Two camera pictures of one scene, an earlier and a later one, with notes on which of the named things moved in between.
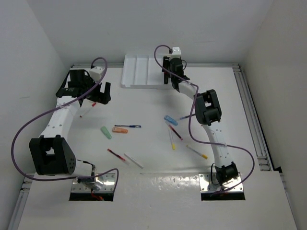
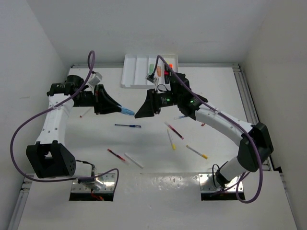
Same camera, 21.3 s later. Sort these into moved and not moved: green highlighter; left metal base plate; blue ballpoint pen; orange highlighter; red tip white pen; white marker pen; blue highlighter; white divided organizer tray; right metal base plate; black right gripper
Moved: blue highlighter; black right gripper; green highlighter; orange highlighter
Not moved: blue ballpoint pen; white divided organizer tray; red tip white pen; white marker pen; left metal base plate; right metal base plate
